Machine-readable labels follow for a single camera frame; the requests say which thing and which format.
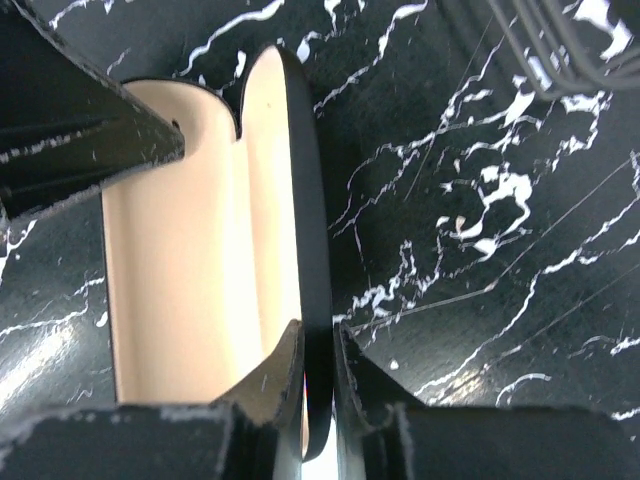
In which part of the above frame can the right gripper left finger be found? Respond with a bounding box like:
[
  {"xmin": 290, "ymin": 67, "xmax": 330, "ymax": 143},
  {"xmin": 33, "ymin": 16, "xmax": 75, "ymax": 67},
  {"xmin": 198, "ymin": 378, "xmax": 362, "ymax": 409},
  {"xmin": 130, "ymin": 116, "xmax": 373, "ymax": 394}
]
[{"xmin": 1, "ymin": 321, "xmax": 304, "ymax": 479}]

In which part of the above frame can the black wire dish rack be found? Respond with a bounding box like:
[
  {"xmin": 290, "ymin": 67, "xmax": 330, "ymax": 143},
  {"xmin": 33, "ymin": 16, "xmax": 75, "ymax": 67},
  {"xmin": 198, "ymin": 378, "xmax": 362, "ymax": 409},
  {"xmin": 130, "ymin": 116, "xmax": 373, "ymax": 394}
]
[{"xmin": 439, "ymin": 0, "xmax": 640, "ymax": 99}]

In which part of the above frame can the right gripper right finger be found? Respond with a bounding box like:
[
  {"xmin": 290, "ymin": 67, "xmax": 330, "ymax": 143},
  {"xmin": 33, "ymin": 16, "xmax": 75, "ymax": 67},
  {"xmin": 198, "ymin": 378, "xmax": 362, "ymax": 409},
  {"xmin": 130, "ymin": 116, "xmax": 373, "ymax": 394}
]
[{"xmin": 333, "ymin": 325, "xmax": 639, "ymax": 479}]

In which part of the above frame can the black glasses case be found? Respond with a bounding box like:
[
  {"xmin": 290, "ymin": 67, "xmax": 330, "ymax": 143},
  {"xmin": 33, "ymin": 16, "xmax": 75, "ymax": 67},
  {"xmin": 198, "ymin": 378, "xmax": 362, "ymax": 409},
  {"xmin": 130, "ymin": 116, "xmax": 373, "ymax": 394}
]
[{"xmin": 101, "ymin": 45, "xmax": 333, "ymax": 460}]

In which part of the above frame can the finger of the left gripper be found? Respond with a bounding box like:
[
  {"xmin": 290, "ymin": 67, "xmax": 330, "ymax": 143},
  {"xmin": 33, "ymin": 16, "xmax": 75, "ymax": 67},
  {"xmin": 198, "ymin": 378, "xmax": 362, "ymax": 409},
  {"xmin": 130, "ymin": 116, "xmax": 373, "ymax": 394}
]
[{"xmin": 1, "ymin": 1, "xmax": 185, "ymax": 220}]

